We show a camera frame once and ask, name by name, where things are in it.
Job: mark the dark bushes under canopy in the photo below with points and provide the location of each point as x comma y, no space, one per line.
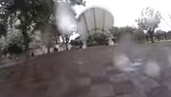
97,39

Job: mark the pale building with doors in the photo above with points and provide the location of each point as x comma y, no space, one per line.
44,46

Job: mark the white arched canopy shelter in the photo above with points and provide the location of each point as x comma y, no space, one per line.
95,19

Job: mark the large dark trees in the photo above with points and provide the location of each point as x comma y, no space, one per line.
24,18

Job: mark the red and grey paved plaza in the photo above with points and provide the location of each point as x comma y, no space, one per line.
89,81

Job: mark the row of trees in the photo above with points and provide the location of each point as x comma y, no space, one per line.
150,23

